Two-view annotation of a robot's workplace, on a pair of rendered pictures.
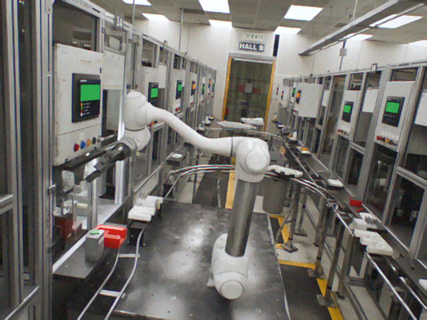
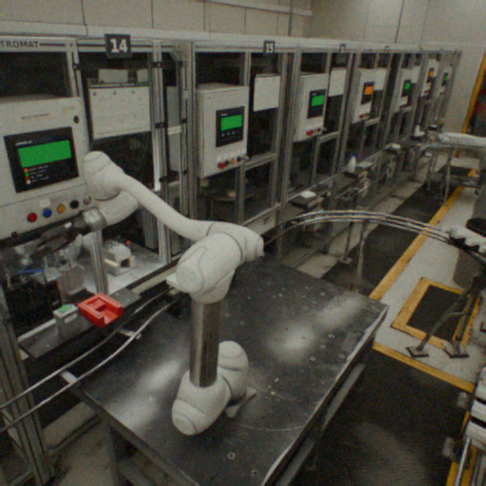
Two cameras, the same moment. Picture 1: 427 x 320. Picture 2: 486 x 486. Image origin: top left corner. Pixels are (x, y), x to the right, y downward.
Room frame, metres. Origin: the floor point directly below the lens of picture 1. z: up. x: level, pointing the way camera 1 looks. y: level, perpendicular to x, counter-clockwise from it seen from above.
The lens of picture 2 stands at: (0.65, -0.81, 2.06)
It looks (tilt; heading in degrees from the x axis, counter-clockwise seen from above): 27 degrees down; 31
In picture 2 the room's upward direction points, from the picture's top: 3 degrees clockwise
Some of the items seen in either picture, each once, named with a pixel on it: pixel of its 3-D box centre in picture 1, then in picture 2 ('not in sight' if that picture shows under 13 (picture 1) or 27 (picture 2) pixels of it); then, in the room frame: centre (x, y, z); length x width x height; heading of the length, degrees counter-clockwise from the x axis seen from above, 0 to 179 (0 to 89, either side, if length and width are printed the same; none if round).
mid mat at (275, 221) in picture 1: (267, 228); (439, 310); (4.00, -0.83, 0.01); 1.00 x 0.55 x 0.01; 176
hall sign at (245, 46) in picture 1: (251, 47); not in sight; (10.05, -0.85, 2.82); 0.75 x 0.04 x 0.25; 86
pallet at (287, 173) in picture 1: (284, 173); (467, 240); (3.67, -0.86, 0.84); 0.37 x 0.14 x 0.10; 54
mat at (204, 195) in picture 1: (219, 172); (422, 208); (6.51, -0.25, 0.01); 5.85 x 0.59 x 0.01; 176
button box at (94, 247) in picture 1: (93, 244); (66, 320); (1.41, 0.49, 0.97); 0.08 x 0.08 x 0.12; 86
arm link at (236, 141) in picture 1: (249, 149); (235, 243); (1.64, -0.19, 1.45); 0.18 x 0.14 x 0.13; 93
